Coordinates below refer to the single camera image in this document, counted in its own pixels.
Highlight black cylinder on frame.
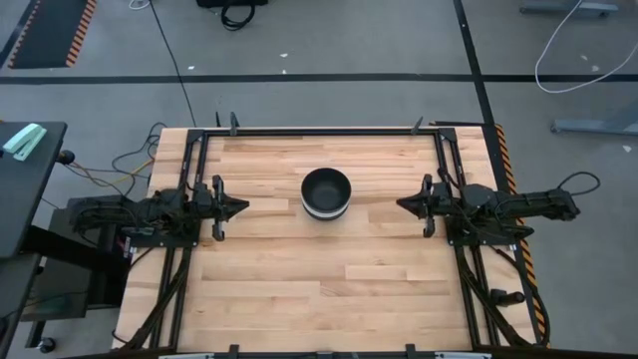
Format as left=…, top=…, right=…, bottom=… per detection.
left=489, top=288, right=526, bottom=307

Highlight coiled black cable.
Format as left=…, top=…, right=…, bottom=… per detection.
left=219, top=0, right=257, bottom=32

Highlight mint green stapler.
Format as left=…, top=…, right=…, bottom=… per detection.
left=2, top=123, right=48, bottom=163

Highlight white floor cable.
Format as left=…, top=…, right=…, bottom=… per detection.
left=534, top=0, right=638, bottom=95

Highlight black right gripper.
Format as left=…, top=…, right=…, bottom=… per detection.
left=396, top=173, right=463, bottom=239

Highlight yellow cable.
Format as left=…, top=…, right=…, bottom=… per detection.
left=115, top=158, right=155, bottom=184

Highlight thin black floor cable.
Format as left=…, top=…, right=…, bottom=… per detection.
left=148, top=0, right=198, bottom=129

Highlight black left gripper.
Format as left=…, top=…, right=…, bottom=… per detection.
left=192, top=174, right=251, bottom=243

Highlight black cable loop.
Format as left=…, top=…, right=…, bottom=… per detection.
left=556, top=171, right=602, bottom=198

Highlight hazard stripe tape strip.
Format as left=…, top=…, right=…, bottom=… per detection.
left=493, top=123, right=551, bottom=349

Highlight black side table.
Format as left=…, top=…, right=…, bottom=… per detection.
left=0, top=121, right=69, bottom=260

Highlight dark grey bowl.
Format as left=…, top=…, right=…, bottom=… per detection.
left=300, top=167, right=353, bottom=210

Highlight grey table foot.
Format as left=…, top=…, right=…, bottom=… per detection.
left=519, top=0, right=620, bottom=16
left=549, top=102, right=638, bottom=138

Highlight black equipment cart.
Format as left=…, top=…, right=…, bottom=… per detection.
left=0, top=193, right=132, bottom=350

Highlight black mat with hazard stripes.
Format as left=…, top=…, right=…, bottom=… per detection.
left=0, top=0, right=99, bottom=70

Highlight tangled black cables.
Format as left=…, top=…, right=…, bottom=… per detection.
left=63, top=121, right=168, bottom=200

